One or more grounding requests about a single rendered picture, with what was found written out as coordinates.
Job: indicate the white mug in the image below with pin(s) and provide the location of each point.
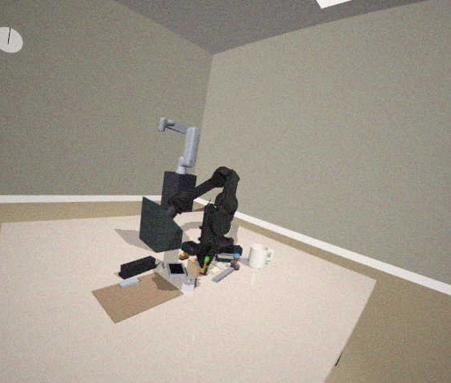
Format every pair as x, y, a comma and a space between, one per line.
258, 256

